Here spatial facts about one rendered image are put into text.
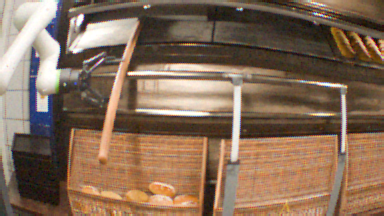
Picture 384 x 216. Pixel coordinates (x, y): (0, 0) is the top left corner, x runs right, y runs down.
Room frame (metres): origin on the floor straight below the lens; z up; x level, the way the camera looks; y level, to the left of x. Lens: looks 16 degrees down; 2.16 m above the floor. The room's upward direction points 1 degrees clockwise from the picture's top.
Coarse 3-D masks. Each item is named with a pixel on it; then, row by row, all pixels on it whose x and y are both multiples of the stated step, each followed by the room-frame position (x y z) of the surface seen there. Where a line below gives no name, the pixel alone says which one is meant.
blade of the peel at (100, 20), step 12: (120, 12) 4.93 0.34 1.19; (132, 12) 4.89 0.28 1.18; (144, 12) 4.85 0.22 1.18; (156, 12) 4.83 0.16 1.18; (168, 12) 4.81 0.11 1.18; (180, 12) 4.80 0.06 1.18; (192, 12) 4.80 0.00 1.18; (204, 12) 4.81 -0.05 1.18; (96, 24) 4.61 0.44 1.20; (108, 24) 4.61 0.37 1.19; (120, 24) 4.61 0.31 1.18
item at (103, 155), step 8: (136, 24) 4.46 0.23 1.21; (136, 32) 4.27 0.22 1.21; (128, 48) 3.99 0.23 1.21; (128, 56) 3.88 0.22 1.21; (120, 72) 3.65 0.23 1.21; (120, 80) 3.56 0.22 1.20; (120, 88) 3.49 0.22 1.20; (112, 96) 3.38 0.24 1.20; (112, 104) 3.30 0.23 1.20; (112, 112) 3.22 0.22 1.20; (112, 120) 3.16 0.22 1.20; (104, 128) 3.07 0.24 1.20; (112, 128) 3.11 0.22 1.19; (104, 136) 2.99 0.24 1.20; (104, 144) 2.92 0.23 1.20; (104, 152) 2.85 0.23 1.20; (104, 160) 2.81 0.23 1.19
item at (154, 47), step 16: (96, 48) 4.18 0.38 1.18; (112, 48) 4.15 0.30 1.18; (144, 48) 4.15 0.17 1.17; (160, 48) 4.14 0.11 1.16; (176, 48) 4.14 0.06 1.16; (192, 48) 4.14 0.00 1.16; (208, 48) 4.14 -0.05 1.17; (224, 48) 4.13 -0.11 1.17; (240, 48) 4.13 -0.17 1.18; (256, 48) 4.14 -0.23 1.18; (304, 64) 4.12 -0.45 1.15; (320, 64) 4.11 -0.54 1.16; (336, 64) 4.11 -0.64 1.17; (352, 64) 4.13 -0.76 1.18
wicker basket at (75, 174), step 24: (72, 144) 4.05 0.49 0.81; (96, 144) 4.13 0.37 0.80; (120, 144) 4.13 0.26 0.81; (144, 144) 4.13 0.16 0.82; (168, 144) 4.12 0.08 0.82; (192, 144) 4.12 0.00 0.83; (72, 168) 3.95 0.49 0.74; (96, 168) 4.10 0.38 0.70; (120, 168) 4.10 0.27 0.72; (144, 168) 4.10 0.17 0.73; (168, 168) 4.10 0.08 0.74; (192, 168) 4.10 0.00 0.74; (72, 192) 3.68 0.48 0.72; (120, 192) 4.07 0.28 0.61; (144, 192) 4.07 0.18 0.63; (192, 192) 4.07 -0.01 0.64
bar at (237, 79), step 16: (96, 80) 3.78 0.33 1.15; (112, 80) 3.78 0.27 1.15; (224, 80) 3.76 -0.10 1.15; (240, 80) 3.75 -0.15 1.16; (256, 80) 3.75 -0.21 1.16; (272, 80) 3.75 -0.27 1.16; (288, 80) 3.75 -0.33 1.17; (304, 80) 3.75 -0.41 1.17; (336, 176) 3.51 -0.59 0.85; (224, 192) 3.53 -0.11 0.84; (336, 192) 3.51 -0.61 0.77; (224, 208) 3.53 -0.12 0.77
